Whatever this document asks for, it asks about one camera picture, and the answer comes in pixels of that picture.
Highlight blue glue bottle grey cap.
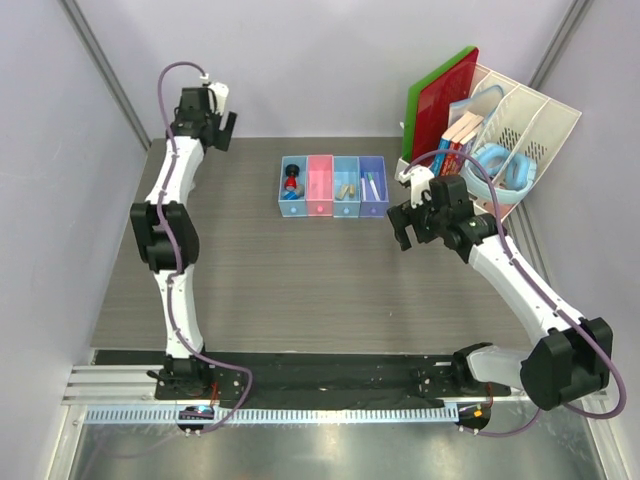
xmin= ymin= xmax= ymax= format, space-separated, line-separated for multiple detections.
xmin=282 ymin=184 xmax=304 ymax=200

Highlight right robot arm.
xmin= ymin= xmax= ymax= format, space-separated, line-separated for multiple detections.
xmin=387 ymin=167 xmax=613 ymax=411

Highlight red glue bottle black cap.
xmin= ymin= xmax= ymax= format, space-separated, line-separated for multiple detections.
xmin=284 ymin=163 xmax=300 ymax=191

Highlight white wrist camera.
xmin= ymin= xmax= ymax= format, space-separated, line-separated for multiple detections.
xmin=206 ymin=82 xmax=230 ymax=116
xmin=395 ymin=166 xmax=435 ymax=209

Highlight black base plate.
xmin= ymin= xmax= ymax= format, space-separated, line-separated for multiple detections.
xmin=147 ymin=352 xmax=511 ymax=410

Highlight blue headphones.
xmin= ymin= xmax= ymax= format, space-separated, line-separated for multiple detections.
xmin=459 ymin=143 xmax=537 ymax=205

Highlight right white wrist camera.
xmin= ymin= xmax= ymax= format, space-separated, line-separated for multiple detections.
xmin=395 ymin=166 xmax=435 ymax=209

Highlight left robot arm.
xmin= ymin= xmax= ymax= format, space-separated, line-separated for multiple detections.
xmin=130 ymin=82 xmax=237 ymax=400

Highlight blue rimmed clear folder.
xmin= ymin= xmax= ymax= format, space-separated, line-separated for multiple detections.
xmin=447 ymin=85 xmax=505 ymax=127

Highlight beige eraser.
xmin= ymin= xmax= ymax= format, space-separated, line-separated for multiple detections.
xmin=336 ymin=184 xmax=349 ymax=200

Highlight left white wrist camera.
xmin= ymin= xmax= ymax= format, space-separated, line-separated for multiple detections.
xmin=206 ymin=82 xmax=230 ymax=116

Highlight green capped white marker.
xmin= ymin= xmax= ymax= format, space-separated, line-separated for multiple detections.
xmin=367 ymin=172 xmax=381 ymax=202

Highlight green board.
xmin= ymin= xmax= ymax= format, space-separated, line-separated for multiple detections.
xmin=402 ymin=45 xmax=476 ymax=164

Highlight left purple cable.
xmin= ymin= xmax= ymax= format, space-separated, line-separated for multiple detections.
xmin=157 ymin=60 xmax=254 ymax=434

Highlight pink drawer box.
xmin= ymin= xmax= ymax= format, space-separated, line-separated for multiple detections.
xmin=306 ymin=155 xmax=334 ymax=217

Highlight purple drawer box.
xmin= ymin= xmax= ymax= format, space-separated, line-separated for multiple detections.
xmin=358 ymin=156 xmax=389 ymax=218

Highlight white desk file organizer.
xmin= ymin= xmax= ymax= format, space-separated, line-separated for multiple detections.
xmin=401 ymin=50 xmax=580 ymax=218

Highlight perforated cable duct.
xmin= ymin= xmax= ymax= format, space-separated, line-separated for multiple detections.
xmin=84 ymin=404 xmax=459 ymax=426

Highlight red board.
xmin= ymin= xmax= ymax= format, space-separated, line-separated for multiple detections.
xmin=411 ymin=48 xmax=480 ymax=172

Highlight red blue book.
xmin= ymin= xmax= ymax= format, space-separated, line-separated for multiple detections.
xmin=430 ymin=112 xmax=476 ymax=176

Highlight light blue drawer box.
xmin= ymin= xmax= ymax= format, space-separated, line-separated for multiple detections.
xmin=333 ymin=156 xmax=361 ymax=218
xmin=278 ymin=156 xmax=307 ymax=218

